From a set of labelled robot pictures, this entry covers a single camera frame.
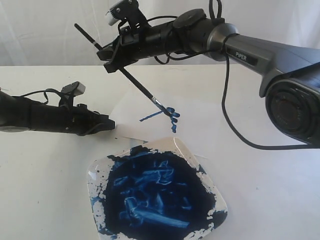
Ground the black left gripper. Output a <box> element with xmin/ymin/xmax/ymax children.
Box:
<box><xmin>29</xmin><ymin>100</ymin><xmax>116</xmax><ymax>136</ymax></box>

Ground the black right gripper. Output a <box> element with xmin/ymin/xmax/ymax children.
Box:
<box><xmin>96</xmin><ymin>23</ymin><xmax>180</xmax><ymax>74</ymax></box>

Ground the black paintbrush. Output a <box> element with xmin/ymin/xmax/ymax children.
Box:
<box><xmin>74</xmin><ymin>23</ymin><xmax>173</xmax><ymax>118</ymax></box>

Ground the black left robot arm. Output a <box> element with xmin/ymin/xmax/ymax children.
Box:
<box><xmin>0</xmin><ymin>92</ymin><xmax>116</xmax><ymax>137</ymax></box>

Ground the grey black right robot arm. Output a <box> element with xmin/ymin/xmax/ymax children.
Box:
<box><xmin>97</xmin><ymin>8</ymin><xmax>320</xmax><ymax>149</ymax></box>

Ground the white plate with blue paint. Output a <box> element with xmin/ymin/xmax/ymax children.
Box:
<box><xmin>87</xmin><ymin>137</ymin><xmax>228</xmax><ymax>240</ymax></box>

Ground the white paper sheet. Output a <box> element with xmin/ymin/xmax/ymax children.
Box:
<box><xmin>111</xmin><ymin>90</ymin><xmax>221</xmax><ymax>158</ymax></box>

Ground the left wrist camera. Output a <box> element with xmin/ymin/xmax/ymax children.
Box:
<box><xmin>61</xmin><ymin>81</ymin><xmax>86</xmax><ymax>97</ymax></box>

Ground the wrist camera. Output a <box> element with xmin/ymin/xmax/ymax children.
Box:
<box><xmin>61</xmin><ymin>81</ymin><xmax>86</xmax><ymax>97</ymax></box>
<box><xmin>105</xmin><ymin>0</ymin><xmax>149</xmax><ymax>29</ymax></box>

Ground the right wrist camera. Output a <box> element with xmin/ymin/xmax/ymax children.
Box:
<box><xmin>105</xmin><ymin>0</ymin><xmax>149</xmax><ymax>29</ymax></box>

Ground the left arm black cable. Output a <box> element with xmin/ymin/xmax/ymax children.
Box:
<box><xmin>22</xmin><ymin>87</ymin><xmax>76</xmax><ymax>113</ymax></box>

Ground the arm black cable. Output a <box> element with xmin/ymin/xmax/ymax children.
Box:
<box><xmin>22</xmin><ymin>87</ymin><xmax>76</xmax><ymax>113</ymax></box>
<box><xmin>117</xmin><ymin>0</ymin><xmax>311</xmax><ymax>151</ymax></box>

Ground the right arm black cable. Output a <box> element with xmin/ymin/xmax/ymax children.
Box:
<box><xmin>117</xmin><ymin>0</ymin><xmax>311</xmax><ymax>151</ymax></box>

